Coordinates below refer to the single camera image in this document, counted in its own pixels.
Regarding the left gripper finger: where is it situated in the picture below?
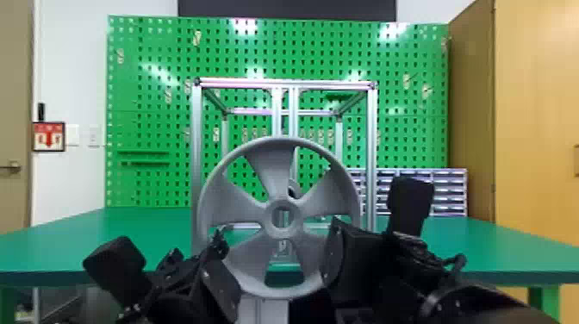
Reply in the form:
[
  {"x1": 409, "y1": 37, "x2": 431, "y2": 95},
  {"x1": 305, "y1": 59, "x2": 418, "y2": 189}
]
[{"x1": 198, "y1": 227, "x2": 243, "y2": 324}]

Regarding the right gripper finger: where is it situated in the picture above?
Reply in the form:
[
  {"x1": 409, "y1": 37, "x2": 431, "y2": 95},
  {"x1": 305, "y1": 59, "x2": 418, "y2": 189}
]
[{"x1": 318, "y1": 215, "x2": 346, "y2": 291}]

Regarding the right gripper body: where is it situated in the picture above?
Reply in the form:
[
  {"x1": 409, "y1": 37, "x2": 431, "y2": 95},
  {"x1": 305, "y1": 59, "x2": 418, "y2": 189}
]
[{"x1": 327, "y1": 223, "x2": 447, "y2": 324}]

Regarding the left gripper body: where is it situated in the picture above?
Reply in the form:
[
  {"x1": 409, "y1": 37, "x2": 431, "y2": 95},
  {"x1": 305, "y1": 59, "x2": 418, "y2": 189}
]
[{"x1": 143, "y1": 246, "x2": 208, "y2": 324}]

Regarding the grey wheel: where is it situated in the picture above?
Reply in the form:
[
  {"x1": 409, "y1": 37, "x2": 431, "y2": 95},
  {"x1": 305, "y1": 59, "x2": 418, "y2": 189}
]
[{"x1": 195, "y1": 136, "x2": 364, "y2": 300}]

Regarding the white drawer cabinet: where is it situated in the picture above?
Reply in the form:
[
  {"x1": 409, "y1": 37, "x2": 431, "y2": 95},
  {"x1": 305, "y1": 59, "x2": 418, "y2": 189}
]
[{"x1": 347, "y1": 167, "x2": 469, "y2": 218}]

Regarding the green table leg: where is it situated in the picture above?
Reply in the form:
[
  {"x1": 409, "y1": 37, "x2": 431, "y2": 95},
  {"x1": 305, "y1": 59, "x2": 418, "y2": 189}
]
[
  {"x1": 0, "y1": 286, "x2": 17, "y2": 324},
  {"x1": 527, "y1": 284, "x2": 562, "y2": 321}
]

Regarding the yellow cupboard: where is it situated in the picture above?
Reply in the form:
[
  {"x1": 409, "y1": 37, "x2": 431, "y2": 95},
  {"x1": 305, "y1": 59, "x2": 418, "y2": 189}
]
[{"x1": 447, "y1": 0, "x2": 579, "y2": 324}]

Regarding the beige door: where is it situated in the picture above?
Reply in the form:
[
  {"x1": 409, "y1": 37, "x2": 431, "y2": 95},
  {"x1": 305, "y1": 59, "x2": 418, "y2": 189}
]
[{"x1": 0, "y1": 0, "x2": 34, "y2": 234}]

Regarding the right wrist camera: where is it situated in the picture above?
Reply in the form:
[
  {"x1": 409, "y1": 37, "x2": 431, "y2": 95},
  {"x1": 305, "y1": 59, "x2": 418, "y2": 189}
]
[{"x1": 385, "y1": 176, "x2": 436, "y2": 238}]

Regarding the black cable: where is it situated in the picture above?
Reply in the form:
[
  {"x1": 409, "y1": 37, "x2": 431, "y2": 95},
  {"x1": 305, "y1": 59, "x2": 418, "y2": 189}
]
[{"x1": 418, "y1": 252, "x2": 469, "y2": 318}]

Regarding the silver frame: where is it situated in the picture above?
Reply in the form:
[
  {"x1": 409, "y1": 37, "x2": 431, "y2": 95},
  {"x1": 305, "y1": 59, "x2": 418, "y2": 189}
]
[{"x1": 190, "y1": 77, "x2": 380, "y2": 256}]

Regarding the red wall sign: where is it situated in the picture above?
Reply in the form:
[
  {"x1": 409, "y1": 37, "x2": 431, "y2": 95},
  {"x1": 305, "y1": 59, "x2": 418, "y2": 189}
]
[{"x1": 32, "y1": 120, "x2": 66, "y2": 153}]

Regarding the metal door handle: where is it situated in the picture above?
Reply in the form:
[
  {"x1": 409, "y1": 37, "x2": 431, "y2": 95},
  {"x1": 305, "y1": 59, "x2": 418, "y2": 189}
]
[{"x1": 0, "y1": 159, "x2": 23, "y2": 176}]

